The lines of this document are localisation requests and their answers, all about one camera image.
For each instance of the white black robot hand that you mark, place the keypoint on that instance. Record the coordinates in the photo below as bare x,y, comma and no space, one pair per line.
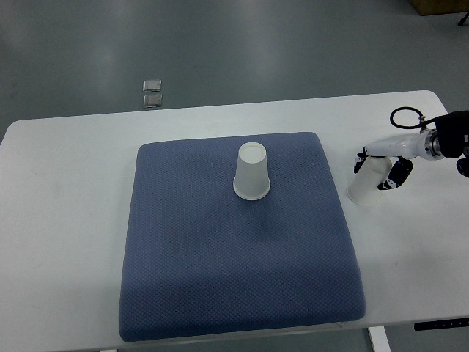
405,148

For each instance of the white paper cup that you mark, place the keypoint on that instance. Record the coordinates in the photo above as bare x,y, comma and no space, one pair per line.
363,188
251,181

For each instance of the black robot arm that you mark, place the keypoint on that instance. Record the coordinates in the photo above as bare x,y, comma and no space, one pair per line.
452,133

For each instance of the black tripod leg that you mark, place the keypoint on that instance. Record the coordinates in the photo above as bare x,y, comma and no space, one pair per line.
463,19

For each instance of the brown cardboard box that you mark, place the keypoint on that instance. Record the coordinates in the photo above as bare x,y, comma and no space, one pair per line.
439,7

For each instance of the white paper cup on cushion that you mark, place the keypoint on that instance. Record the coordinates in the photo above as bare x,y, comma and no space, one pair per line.
251,181

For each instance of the black table control panel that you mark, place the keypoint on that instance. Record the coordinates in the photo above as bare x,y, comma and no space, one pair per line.
441,324

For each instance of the white table leg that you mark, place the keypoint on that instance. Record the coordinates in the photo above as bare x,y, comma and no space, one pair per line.
379,339

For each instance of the blue textured cushion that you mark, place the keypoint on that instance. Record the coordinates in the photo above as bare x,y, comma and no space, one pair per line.
200,260

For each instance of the lower metal floor plate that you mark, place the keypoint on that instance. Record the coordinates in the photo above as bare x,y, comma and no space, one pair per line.
151,101

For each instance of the metal floor plate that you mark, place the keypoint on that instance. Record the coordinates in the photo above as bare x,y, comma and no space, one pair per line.
153,85
151,101

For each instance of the upper metal floor plate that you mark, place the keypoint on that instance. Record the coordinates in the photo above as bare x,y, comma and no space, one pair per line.
153,85

